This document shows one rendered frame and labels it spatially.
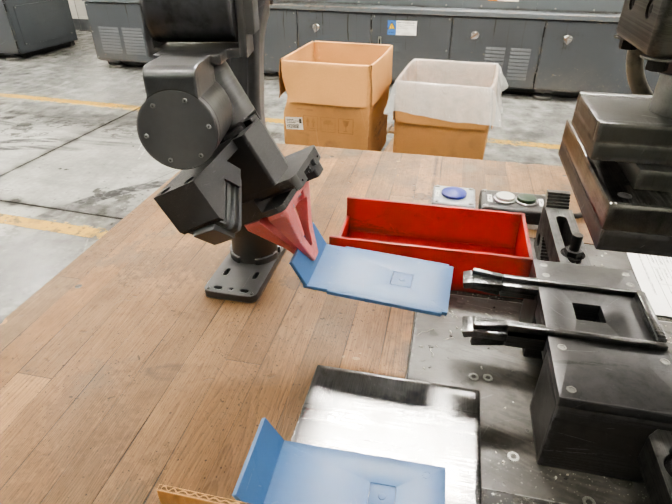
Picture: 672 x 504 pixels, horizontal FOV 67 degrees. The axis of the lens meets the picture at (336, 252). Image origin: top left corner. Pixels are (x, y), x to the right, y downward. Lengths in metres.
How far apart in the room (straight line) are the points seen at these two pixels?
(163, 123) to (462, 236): 0.49
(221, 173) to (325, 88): 2.34
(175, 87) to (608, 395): 0.39
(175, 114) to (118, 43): 5.85
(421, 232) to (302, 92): 2.08
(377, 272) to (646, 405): 0.25
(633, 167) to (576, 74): 4.62
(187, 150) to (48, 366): 0.33
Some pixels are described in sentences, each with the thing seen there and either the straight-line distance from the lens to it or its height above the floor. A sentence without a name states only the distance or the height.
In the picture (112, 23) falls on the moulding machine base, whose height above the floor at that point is 0.45.
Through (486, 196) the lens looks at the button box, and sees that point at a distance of 0.86.
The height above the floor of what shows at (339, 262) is 1.00.
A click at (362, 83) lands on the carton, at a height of 0.64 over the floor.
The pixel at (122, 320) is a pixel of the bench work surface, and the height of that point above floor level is 0.90.
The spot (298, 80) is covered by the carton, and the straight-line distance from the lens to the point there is 2.78.
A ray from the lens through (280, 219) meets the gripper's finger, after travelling 0.47.
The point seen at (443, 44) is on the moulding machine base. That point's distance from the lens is 4.96.
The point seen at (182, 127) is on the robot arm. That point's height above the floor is 1.18.
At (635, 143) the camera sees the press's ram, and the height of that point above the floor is 1.17.
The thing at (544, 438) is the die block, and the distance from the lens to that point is 0.49.
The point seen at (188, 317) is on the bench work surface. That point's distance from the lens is 0.64.
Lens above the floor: 1.29
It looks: 32 degrees down
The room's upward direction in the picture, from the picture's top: straight up
